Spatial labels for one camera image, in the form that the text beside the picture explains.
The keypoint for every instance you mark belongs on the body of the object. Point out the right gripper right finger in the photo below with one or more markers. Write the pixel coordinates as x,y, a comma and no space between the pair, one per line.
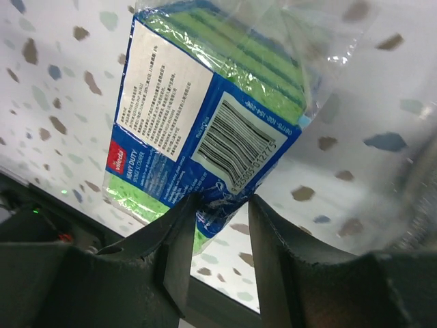
277,246

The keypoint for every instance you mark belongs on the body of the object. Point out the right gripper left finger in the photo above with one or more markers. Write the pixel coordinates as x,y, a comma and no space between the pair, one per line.
171,236

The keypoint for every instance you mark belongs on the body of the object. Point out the blue label green sponge pack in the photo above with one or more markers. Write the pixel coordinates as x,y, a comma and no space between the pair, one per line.
213,93

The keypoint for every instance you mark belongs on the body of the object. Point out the grey wrapped sponge centre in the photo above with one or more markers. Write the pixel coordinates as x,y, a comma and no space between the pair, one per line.
412,222

